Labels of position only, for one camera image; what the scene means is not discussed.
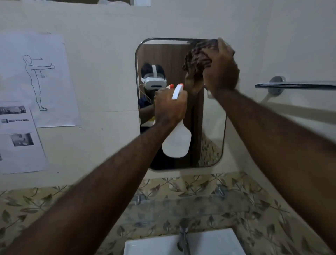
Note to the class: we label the paper sheet with figure drawing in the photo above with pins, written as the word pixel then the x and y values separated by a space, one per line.
pixel 39 76

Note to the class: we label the person's right forearm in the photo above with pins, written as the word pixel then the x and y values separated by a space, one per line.
pixel 286 155

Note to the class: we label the chrome faucet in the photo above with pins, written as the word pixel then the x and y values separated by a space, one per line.
pixel 184 236

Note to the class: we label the brown cleaning cloth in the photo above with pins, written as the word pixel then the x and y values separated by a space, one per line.
pixel 198 56

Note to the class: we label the paper sheet with photos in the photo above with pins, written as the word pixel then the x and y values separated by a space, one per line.
pixel 19 139

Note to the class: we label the person's left fingers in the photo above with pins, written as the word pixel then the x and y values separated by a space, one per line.
pixel 183 97

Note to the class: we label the person's right thumb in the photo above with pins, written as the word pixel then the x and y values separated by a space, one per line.
pixel 208 71

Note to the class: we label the white sink basin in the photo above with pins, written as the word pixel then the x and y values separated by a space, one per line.
pixel 210 243

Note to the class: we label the rounded wall mirror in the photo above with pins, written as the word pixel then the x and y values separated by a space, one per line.
pixel 210 126

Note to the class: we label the person's right hand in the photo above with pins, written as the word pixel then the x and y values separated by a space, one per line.
pixel 221 69

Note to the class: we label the person's left hand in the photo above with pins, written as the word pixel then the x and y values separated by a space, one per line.
pixel 169 106

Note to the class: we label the person's left forearm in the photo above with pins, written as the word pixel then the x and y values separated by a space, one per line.
pixel 86 194

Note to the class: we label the chrome towel bar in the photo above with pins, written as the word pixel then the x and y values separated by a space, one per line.
pixel 294 85

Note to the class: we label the white spray bottle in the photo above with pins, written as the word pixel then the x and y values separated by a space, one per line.
pixel 177 139

